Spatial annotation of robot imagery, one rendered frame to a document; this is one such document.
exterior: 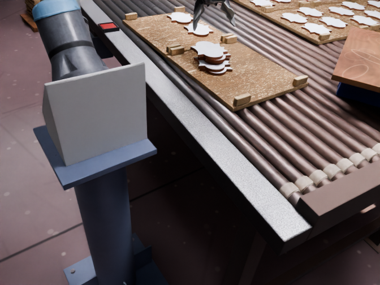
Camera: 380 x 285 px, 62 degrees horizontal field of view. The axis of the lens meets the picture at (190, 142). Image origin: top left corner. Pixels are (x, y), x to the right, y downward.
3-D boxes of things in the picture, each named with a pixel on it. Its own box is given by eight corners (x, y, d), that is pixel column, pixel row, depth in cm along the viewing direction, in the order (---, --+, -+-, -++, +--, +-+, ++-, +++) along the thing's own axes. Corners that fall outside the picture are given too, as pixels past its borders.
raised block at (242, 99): (236, 107, 99) (237, 99, 97) (232, 104, 100) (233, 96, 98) (250, 102, 101) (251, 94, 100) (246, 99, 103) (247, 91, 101)
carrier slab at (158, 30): (165, 58, 125) (165, 54, 124) (122, 23, 150) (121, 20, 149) (234, 43, 141) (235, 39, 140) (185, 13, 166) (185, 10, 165)
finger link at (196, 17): (189, 25, 109) (202, 0, 108) (186, 26, 115) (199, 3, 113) (197, 30, 110) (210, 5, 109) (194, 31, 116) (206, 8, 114)
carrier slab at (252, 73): (232, 112, 99) (233, 108, 98) (166, 59, 124) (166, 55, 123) (307, 86, 115) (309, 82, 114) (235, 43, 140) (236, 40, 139)
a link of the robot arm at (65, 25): (41, 50, 75) (21, -5, 75) (54, 67, 88) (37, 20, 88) (91, 35, 77) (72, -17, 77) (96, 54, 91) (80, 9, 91)
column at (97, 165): (94, 345, 129) (46, 210, 73) (63, 270, 152) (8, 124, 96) (174, 293, 147) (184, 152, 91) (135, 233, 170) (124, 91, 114)
